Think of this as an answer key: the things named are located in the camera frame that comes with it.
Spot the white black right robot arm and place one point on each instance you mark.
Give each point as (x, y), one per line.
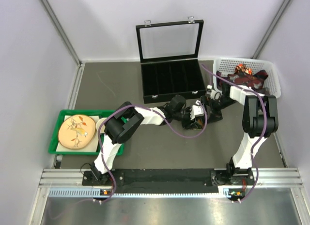
(259, 121)

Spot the black glass-lid storage case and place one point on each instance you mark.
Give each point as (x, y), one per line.
(169, 63)

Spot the cream ceramic cup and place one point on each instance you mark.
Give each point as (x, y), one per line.
(100, 127)

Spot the white perforated plastic basket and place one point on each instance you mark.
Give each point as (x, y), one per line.
(227, 66)

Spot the red floral rolled tie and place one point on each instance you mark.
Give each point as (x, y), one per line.
(242, 68)

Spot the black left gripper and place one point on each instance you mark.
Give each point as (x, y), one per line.
(189, 123)

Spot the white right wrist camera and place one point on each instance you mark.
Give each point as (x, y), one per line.
(213, 94)

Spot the orange blue leaf-pattern tie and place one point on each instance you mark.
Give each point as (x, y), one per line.
(198, 124)

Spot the round beige painted plate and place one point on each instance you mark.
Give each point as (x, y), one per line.
(76, 131)

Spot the dark red patterned tie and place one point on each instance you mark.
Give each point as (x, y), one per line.
(255, 82)

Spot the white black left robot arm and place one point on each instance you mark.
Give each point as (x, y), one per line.
(120, 126)

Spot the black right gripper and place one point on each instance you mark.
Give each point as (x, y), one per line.
(215, 115)

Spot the aluminium frame rail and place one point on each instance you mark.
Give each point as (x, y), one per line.
(268, 178)

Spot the green plastic tray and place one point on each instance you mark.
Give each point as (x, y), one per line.
(72, 112)

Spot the grey slotted cable duct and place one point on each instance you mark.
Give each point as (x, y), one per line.
(103, 193)

